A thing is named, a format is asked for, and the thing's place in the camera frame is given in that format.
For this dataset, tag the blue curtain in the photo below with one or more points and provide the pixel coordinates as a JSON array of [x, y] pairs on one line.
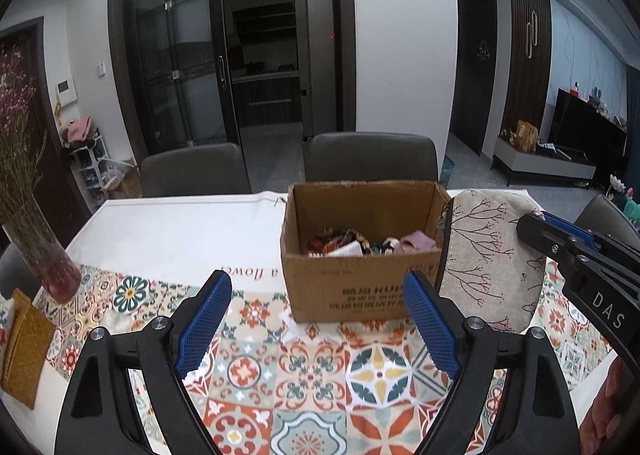
[[632, 157]]

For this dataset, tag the grey chair right side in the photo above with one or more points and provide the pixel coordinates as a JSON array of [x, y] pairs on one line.
[[602, 216]]

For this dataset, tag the grey dining chair left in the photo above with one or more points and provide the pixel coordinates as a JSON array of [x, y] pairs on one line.
[[217, 169]]

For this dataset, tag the person's right hand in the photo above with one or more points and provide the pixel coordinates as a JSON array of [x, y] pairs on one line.
[[616, 399]]

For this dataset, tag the yellow woven tissue box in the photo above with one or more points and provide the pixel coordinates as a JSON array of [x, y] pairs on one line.
[[29, 341]]

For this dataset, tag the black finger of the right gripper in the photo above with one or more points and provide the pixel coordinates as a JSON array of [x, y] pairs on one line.
[[550, 235]]

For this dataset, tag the patterned tile tablecloth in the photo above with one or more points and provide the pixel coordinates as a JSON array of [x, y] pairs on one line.
[[267, 384]]

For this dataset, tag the white shoe rack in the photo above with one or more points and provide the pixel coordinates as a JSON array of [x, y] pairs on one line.
[[99, 176]]

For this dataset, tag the brown cardboard box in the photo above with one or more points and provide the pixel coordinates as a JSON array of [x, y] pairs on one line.
[[329, 289]]

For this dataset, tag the black television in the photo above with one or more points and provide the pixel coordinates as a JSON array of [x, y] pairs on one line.
[[578, 126]]

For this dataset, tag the glass vase dried flowers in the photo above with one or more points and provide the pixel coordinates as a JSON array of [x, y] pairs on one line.
[[21, 216]]

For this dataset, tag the grey dining chair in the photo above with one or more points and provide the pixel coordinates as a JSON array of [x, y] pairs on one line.
[[217, 169], [370, 157]]

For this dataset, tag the black patterned silk scarf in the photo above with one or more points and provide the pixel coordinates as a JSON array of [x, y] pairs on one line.
[[330, 239]]

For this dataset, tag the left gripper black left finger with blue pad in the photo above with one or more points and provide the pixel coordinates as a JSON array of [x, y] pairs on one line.
[[99, 414]]

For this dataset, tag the beige branch print cushion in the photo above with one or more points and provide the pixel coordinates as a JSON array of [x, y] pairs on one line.
[[489, 273]]

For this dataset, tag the white tv cabinet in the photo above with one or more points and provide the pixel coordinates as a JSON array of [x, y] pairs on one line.
[[527, 166]]

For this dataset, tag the mauve towel cloth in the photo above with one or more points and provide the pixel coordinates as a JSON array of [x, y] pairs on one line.
[[417, 242]]

